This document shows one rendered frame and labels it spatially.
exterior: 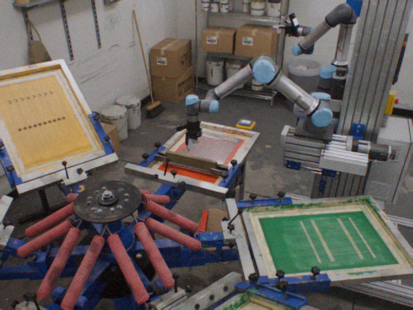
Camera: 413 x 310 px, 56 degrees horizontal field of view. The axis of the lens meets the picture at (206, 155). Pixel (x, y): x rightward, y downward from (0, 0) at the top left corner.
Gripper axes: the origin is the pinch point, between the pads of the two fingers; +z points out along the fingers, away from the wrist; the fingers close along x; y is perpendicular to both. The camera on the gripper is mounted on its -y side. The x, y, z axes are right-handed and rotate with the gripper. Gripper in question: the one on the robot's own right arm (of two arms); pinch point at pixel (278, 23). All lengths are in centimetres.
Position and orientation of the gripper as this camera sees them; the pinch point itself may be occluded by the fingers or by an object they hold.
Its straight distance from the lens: 321.6
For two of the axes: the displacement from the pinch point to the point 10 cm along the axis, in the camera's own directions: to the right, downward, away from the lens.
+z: -6.9, -3.8, 6.2
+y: 1.0, 7.9, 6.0
